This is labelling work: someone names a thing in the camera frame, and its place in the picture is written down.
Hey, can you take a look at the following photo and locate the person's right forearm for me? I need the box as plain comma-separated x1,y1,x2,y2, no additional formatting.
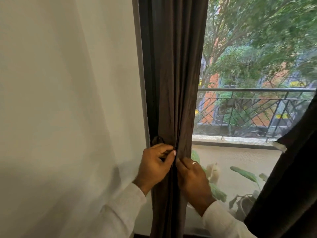
202,200,258,238

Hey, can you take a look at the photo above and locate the dark brown curtain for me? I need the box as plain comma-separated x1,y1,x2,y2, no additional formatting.
244,91,317,238
138,0,210,238

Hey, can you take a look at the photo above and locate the person's right hand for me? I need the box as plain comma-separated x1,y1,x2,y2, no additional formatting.
175,157,216,217

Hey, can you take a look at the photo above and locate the black metal balcony railing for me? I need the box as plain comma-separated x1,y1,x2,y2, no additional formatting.
193,87,317,143

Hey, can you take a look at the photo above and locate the person's left hand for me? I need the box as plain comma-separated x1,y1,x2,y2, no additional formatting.
133,143,177,196

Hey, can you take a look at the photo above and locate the person's left forearm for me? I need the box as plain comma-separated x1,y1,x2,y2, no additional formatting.
82,182,147,238

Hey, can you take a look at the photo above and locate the orange brick building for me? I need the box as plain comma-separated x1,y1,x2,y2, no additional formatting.
198,39,302,127

